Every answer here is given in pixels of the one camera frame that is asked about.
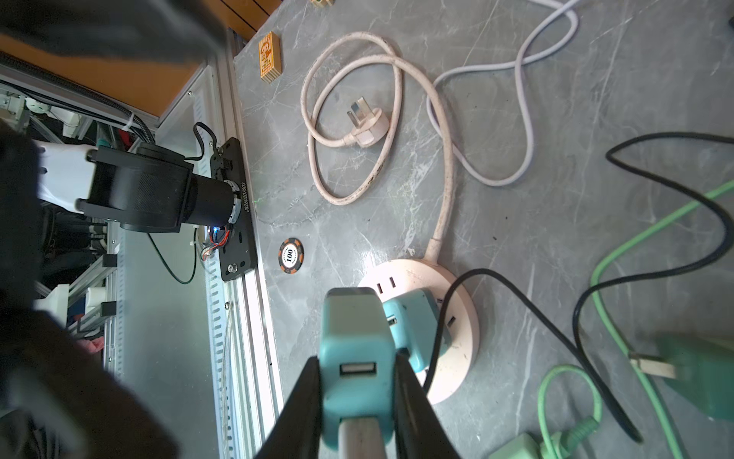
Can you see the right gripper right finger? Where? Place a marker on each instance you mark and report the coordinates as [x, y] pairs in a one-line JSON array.
[[418, 431]]

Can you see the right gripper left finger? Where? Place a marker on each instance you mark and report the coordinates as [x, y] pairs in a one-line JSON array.
[[297, 432]]

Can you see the teal charger with white cable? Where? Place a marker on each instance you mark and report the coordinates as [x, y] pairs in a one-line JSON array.
[[356, 356]]

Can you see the teal charger with black cable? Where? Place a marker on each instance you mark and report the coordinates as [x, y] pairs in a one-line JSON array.
[[413, 321]]

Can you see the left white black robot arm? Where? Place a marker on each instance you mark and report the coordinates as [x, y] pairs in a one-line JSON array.
[[44, 371]]

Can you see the round pink power socket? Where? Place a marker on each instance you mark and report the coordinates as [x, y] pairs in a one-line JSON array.
[[461, 334]]

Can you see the green charger lower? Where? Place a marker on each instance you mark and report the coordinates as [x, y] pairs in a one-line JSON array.
[[521, 447]]

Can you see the green charger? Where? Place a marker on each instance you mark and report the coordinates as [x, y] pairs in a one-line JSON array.
[[700, 369], [521, 447]]

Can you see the green charger upper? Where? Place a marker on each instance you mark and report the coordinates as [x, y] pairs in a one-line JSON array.
[[700, 369]]

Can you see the orange matchbox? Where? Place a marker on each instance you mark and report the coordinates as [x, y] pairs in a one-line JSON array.
[[270, 58]]

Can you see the small orange connector piece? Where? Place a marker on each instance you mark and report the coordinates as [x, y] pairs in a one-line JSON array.
[[322, 3]]

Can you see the aluminium front rail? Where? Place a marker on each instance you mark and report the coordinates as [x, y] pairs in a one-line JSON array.
[[195, 350]]

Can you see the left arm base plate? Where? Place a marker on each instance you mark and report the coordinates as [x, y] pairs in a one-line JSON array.
[[238, 254]]

